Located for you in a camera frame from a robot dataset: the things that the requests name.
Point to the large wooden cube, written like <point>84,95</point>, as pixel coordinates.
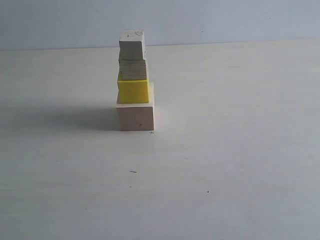
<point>137,116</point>

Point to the yellow cube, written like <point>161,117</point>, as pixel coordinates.
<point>133,91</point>

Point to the medium wooden cube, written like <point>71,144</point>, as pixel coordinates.
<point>133,70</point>

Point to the small wooden cube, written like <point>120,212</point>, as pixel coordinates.
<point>132,45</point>

